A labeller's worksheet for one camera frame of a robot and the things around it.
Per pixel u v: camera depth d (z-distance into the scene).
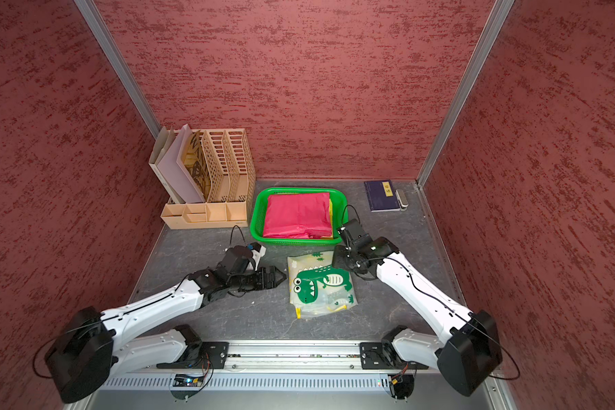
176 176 0.95
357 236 0.61
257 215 0.97
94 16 0.71
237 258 0.63
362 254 0.56
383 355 0.65
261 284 0.71
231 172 1.19
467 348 0.38
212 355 0.74
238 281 0.68
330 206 1.03
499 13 0.71
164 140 0.93
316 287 0.84
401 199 1.10
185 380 0.72
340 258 0.71
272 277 0.73
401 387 0.69
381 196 1.14
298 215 0.97
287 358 0.76
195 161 1.00
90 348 0.40
